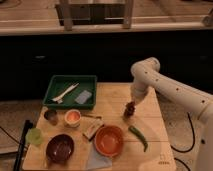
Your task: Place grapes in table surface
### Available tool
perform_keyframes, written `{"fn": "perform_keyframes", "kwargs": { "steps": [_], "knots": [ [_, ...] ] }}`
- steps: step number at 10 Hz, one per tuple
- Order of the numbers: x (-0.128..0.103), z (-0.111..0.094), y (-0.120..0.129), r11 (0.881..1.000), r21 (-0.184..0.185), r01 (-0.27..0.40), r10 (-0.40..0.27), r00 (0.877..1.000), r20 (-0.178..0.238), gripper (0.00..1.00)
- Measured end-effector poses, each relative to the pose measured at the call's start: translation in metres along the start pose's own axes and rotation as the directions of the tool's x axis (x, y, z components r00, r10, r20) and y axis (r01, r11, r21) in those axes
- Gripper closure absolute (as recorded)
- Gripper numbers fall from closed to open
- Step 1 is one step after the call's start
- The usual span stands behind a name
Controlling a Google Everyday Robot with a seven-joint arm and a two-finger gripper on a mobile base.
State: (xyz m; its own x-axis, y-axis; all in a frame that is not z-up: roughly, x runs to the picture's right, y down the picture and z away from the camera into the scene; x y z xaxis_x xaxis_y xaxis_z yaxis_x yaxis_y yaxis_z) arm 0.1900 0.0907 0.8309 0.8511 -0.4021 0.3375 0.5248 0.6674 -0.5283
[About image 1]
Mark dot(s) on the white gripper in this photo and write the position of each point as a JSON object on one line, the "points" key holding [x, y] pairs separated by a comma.
{"points": [[137, 96]]}

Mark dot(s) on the dark purple grape bunch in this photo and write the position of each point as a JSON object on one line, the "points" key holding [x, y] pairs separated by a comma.
{"points": [[130, 109]]}

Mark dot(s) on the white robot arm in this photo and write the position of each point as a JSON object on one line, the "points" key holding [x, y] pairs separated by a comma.
{"points": [[146, 74]]}

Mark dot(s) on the green chili pepper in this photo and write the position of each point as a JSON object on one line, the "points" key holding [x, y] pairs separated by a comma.
{"points": [[139, 135]]}

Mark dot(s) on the grey sponge block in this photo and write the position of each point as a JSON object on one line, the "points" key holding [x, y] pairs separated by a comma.
{"points": [[83, 97]]}

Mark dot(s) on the orange bowl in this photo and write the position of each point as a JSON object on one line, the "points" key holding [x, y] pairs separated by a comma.
{"points": [[109, 141]]}

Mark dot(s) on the wooden block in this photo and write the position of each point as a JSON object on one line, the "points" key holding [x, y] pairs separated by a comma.
{"points": [[92, 129]]}

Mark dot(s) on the white cup orange inside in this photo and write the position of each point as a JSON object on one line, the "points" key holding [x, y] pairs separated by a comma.
{"points": [[72, 118]]}

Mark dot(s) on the green plastic tray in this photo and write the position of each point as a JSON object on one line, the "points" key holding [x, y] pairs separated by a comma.
{"points": [[71, 91]]}

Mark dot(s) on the white plastic fork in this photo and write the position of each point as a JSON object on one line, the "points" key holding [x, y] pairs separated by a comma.
{"points": [[59, 98]]}

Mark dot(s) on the grey cloth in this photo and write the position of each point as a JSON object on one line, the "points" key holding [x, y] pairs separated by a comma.
{"points": [[97, 161]]}

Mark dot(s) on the small brown cup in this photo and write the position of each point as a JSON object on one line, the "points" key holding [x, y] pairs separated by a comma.
{"points": [[51, 116]]}

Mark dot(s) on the dark brown bowl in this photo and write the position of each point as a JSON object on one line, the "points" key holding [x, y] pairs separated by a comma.
{"points": [[60, 148]]}

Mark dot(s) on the light green cup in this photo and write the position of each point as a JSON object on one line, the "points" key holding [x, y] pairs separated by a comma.
{"points": [[34, 137]]}

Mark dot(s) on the black bar stand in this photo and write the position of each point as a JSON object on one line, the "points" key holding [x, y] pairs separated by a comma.
{"points": [[27, 125]]}

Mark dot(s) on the wooden frame structure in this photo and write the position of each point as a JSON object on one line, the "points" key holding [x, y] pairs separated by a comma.
{"points": [[94, 12]]}

